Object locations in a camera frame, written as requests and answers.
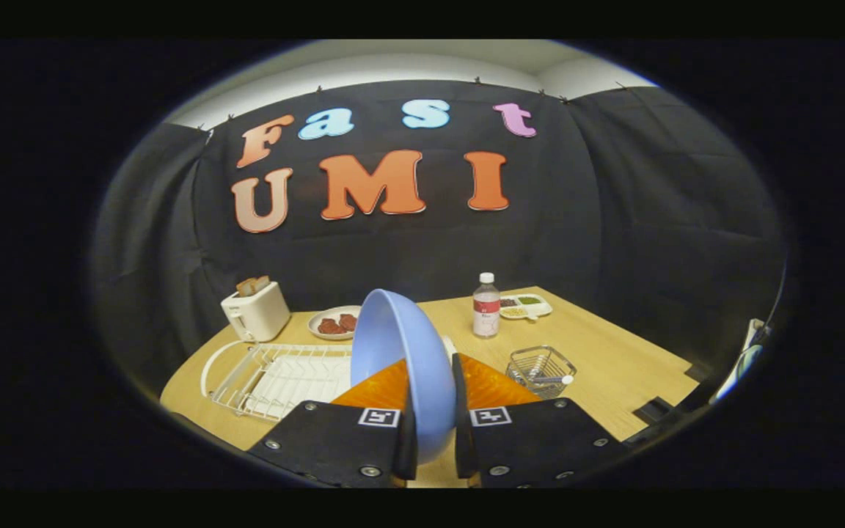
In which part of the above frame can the blue plate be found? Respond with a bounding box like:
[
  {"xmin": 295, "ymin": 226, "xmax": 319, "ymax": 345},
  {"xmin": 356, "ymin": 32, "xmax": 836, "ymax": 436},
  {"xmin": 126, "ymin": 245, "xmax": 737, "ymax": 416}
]
[{"xmin": 350, "ymin": 288, "xmax": 458, "ymax": 465}]

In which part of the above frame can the white plate with meat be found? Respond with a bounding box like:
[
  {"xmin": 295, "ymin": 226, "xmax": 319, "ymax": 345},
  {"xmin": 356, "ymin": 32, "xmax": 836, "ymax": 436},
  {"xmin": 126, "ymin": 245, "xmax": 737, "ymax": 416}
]
[{"xmin": 307, "ymin": 305, "xmax": 362, "ymax": 341}]

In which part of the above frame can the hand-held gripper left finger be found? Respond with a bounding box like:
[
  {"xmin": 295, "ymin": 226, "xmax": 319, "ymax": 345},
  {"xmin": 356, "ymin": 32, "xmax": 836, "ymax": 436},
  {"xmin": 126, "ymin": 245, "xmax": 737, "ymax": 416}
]
[{"xmin": 246, "ymin": 358, "xmax": 420, "ymax": 488}]

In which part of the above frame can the white divided food tray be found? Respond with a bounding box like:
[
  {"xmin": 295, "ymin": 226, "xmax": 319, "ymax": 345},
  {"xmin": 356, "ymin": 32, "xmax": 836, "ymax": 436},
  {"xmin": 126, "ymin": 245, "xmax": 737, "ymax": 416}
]
[{"xmin": 498, "ymin": 293, "xmax": 553, "ymax": 320}]

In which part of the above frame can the clear bottle red label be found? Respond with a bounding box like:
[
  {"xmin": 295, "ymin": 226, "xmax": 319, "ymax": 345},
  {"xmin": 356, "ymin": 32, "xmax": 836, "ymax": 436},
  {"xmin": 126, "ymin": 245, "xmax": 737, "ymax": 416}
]
[{"xmin": 472, "ymin": 272, "xmax": 501, "ymax": 339}]

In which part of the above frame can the metal wire basket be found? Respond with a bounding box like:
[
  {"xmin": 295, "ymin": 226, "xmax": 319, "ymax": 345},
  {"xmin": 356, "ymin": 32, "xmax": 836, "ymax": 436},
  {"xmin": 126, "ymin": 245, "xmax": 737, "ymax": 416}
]
[{"xmin": 505, "ymin": 345, "xmax": 578, "ymax": 400}]

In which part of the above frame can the white toaster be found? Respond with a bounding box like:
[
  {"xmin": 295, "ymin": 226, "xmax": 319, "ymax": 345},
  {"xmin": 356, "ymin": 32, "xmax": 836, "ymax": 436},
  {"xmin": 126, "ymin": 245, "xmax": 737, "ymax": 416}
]
[{"xmin": 220, "ymin": 281, "xmax": 292, "ymax": 343}]

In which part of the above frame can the black backdrop cloth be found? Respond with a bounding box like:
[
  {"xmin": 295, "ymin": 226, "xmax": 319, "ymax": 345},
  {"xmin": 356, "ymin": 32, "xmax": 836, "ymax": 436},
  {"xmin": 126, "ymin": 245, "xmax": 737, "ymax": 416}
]
[{"xmin": 89, "ymin": 79, "xmax": 786, "ymax": 382}]

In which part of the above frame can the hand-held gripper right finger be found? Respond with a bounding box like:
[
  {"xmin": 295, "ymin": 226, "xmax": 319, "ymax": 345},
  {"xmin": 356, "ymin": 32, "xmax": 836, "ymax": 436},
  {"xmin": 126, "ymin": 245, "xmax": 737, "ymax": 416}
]
[{"xmin": 452, "ymin": 353, "xmax": 625, "ymax": 488}]

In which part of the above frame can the white wire dish rack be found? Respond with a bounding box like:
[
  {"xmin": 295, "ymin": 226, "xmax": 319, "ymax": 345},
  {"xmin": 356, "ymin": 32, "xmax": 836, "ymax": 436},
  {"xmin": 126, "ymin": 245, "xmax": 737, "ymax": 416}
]
[{"xmin": 200, "ymin": 340, "xmax": 460, "ymax": 422}]

